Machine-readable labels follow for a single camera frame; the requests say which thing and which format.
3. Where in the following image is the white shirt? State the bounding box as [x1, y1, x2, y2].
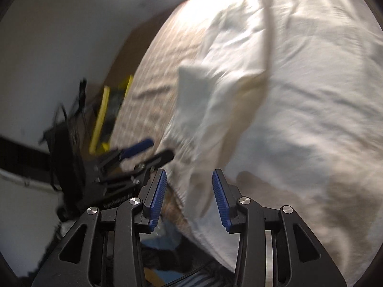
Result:
[162, 0, 382, 286]

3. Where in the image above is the beige checkered bed cover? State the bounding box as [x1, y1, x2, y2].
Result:
[108, 1, 208, 170]

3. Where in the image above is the yellow storage bin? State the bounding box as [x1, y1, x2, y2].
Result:
[88, 75, 134, 155]

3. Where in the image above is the black tripod stand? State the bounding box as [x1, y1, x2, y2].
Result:
[52, 78, 89, 133]

